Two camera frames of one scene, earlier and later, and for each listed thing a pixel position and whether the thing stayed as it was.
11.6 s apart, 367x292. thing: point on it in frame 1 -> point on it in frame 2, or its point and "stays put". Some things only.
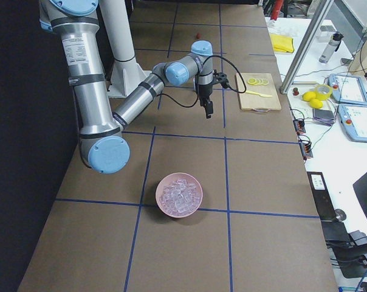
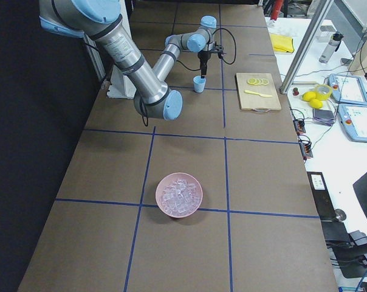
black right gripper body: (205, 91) -> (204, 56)
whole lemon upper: (308, 95) stays put
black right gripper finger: (203, 101) -> (202, 70)
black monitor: (366, 188) stays put
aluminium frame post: (304, 45) stays put
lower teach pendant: (359, 121) stays put
